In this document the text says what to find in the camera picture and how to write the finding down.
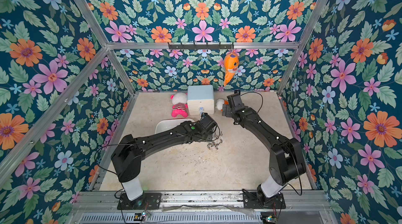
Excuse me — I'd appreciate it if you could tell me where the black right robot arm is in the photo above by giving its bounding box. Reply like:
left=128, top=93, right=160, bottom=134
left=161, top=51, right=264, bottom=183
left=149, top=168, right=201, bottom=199
left=223, top=93, right=307, bottom=202

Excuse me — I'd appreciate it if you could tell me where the pale blue drawer box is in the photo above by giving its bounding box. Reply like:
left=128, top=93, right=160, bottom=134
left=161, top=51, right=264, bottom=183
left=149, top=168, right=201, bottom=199
left=187, top=85, right=215, bottom=116

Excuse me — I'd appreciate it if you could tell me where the white storage tray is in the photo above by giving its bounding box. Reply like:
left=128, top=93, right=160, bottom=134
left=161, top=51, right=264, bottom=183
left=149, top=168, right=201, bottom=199
left=155, top=118, right=194, bottom=134

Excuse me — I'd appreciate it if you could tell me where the black hook rail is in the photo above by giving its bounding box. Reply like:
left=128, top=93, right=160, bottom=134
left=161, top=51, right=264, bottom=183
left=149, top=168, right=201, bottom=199
left=168, top=42, right=234, bottom=51

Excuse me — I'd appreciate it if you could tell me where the orange white plush ball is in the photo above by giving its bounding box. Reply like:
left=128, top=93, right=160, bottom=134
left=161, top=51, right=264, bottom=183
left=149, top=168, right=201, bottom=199
left=215, top=98, right=228, bottom=111

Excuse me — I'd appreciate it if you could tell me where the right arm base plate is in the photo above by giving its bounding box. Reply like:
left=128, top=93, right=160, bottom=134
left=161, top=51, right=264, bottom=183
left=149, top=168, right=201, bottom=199
left=242, top=189, right=286, bottom=210

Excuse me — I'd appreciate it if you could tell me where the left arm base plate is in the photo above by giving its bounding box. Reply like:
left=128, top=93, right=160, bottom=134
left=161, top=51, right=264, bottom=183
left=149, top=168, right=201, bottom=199
left=117, top=192, right=162, bottom=210

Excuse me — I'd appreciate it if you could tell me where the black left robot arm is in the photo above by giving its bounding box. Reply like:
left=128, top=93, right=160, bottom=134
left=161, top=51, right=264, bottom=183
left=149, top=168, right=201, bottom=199
left=111, top=113, right=220, bottom=183

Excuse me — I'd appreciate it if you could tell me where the pink white plush toy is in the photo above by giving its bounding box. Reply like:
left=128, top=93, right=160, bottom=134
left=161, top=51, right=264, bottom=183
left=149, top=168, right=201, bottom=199
left=170, top=93, right=188, bottom=118

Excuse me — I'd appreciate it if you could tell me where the orange hanging fish plush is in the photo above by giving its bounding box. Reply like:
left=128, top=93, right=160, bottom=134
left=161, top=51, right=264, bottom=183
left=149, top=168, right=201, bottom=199
left=224, top=52, right=239, bottom=86

